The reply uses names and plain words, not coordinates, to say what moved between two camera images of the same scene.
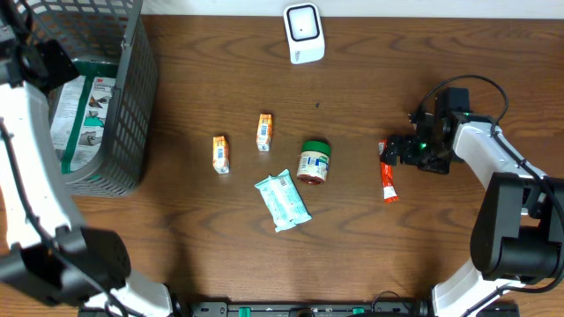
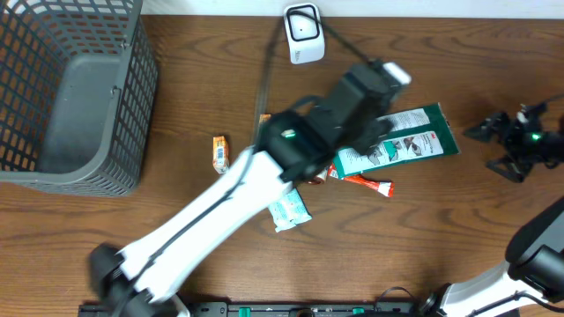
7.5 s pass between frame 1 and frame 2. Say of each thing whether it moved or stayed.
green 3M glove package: moved
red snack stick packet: moved
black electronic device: stayed
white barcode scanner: stayed
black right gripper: moved
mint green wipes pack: stayed
